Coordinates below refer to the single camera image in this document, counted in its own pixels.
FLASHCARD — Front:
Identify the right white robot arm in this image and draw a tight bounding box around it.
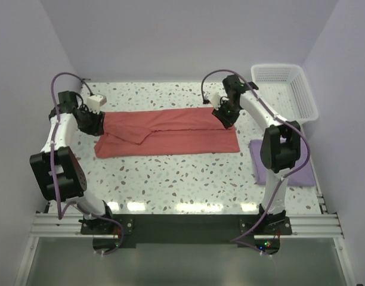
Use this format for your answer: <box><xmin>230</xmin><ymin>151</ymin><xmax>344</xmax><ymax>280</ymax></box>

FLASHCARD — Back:
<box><xmin>209</xmin><ymin>74</ymin><xmax>301</xmax><ymax>241</ymax></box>

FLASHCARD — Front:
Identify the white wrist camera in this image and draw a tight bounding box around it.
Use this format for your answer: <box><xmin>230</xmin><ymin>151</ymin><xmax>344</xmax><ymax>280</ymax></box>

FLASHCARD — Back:
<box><xmin>85</xmin><ymin>95</ymin><xmax>107</xmax><ymax>114</ymax></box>
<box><xmin>204</xmin><ymin>93</ymin><xmax>227</xmax><ymax>110</ymax></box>

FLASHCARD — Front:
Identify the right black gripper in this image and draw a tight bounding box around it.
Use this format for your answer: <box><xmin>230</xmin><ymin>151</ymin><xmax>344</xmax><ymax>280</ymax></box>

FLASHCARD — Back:
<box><xmin>212</xmin><ymin>100</ymin><xmax>241</xmax><ymax>129</ymax></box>

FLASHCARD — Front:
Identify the red t shirt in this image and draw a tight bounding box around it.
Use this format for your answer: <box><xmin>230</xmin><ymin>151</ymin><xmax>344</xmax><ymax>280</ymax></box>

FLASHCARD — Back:
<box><xmin>94</xmin><ymin>108</ymin><xmax>240</xmax><ymax>158</ymax></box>

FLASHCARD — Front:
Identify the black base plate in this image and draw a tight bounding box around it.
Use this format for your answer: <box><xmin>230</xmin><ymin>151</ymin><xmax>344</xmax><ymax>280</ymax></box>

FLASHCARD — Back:
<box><xmin>80</xmin><ymin>214</ymin><xmax>293</xmax><ymax>254</ymax></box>

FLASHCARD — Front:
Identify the folded purple t shirt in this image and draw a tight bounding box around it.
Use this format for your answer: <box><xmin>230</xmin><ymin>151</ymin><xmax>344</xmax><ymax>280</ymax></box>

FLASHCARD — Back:
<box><xmin>249</xmin><ymin>139</ymin><xmax>316</xmax><ymax>187</ymax></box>

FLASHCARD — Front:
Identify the white plastic basket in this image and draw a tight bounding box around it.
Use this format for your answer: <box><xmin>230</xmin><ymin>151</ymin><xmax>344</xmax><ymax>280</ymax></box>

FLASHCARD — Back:
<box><xmin>250</xmin><ymin>64</ymin><xmax>318</xmax><ymax>124</ymax></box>

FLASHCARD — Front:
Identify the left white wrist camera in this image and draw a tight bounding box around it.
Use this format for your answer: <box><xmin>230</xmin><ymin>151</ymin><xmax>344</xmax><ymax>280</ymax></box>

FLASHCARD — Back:
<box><xmin>85</xmin><ymin>95</ymin><xmax>107</xmax><ymax>114</ymax></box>

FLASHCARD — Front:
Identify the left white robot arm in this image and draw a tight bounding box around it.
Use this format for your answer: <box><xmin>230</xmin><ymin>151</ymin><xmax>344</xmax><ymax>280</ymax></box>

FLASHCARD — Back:
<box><xmin>29</xmin><ymin>91</ymin><xmax>122</xmax><ymax>237</ymax></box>

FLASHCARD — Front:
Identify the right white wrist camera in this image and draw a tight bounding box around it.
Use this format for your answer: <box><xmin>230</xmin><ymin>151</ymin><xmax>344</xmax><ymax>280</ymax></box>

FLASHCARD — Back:
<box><xmin>204</xmin><ymin>93</ymin><xmax>227</xmax><ymax>110</ymax></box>

